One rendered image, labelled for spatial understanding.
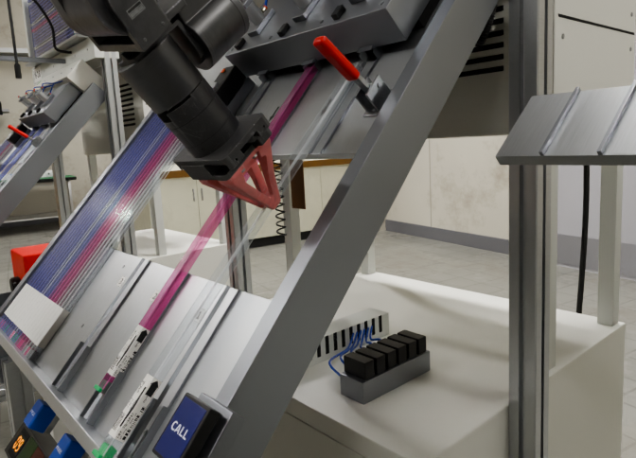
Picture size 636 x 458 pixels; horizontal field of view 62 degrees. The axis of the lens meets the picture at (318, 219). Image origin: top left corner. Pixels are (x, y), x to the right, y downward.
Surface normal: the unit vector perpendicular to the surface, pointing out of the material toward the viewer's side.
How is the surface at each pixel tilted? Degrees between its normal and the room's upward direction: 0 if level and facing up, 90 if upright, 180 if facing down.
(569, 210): 90
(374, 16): 138
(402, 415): 0
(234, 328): 47
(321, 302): 90
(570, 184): 90
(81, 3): 104
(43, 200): 90
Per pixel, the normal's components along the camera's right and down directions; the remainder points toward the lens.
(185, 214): 0.49, 0.11
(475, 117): -0.75, 0.14
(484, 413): -0.05, -0.99
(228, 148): -0.52, -0.66
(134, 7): 0.72, 0.21
